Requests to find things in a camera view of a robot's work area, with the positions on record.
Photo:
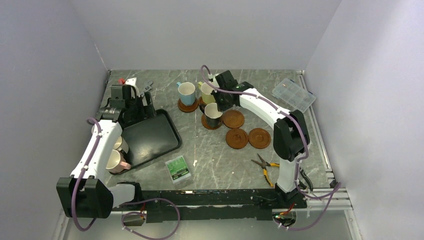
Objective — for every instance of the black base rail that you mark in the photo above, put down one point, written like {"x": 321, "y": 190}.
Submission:
{"x": 217, "y": 204}

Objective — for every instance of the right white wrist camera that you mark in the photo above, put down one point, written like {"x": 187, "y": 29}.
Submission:
{"x": 213, "y": 81}

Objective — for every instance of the brown coaster five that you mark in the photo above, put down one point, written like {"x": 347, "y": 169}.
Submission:
{"x": 259, "y": 138}

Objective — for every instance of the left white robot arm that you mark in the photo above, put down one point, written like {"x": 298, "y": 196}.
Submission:
{"x": 83, "y": 194}

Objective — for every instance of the brown coaster six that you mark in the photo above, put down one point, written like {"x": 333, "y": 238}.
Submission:
{"x": 236, "y": 138}

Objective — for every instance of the pink mug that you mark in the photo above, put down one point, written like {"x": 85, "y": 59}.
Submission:
{"x": 116, "y": 162}

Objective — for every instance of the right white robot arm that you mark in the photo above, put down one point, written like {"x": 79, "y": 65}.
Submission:
{"x": 290, "y": 135}

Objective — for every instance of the clear plastic organizer box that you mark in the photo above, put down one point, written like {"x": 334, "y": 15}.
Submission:
{"x": 293, "y": 94}

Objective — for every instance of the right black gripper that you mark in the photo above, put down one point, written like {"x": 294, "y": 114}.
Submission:
{"x": 221, "y": 107}

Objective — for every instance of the light blue mug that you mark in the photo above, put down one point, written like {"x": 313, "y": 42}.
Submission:
{"x": 187, "y": 93}

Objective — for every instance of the brown coaster four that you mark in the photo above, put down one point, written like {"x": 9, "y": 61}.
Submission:
{"x": 233, "y": 119}

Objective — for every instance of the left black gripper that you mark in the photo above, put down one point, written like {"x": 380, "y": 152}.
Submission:
{"x": 146, "y": 111}

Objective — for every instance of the black handled pliers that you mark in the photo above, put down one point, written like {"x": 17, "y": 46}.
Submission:
{"x": 308, "y": 185}

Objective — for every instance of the brown coaster two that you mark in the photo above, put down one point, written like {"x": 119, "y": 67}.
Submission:
{"x": 201, "y": 102}

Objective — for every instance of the orange-yellow mug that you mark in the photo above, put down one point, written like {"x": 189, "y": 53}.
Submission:
{"x": 121, "y": 145}

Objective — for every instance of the black mug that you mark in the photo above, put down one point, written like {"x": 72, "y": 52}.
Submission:
{"x": 213, "y": 116}

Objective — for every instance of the yellow handled pliers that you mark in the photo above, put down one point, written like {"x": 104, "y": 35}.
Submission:
{"x": 264, "y": 164}

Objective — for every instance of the red handled wrench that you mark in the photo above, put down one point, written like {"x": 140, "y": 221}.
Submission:
{"x": 147, "y": 87}

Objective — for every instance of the green screw box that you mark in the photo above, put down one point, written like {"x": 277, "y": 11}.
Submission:
{"x": 178, "y": 170}

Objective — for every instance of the black plastic tray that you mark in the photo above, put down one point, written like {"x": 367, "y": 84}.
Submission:
{"x": 150, "y": 139}

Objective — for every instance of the yellow-green mug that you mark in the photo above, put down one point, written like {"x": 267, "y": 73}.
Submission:
{"x": 206, "y": 93}

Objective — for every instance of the brown coaster one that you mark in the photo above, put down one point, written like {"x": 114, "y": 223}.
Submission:
{"x": 187, "y": 108}

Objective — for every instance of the brown coaster three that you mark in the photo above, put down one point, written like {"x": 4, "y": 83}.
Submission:
{"x": 205, "y": 124}

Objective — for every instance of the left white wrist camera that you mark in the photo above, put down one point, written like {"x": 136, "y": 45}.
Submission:
{"x": 132, "y": 82}

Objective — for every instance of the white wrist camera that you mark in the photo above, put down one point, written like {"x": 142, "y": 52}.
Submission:
{"x": 132, "y": 82}
{"x": 213, "y": 81}

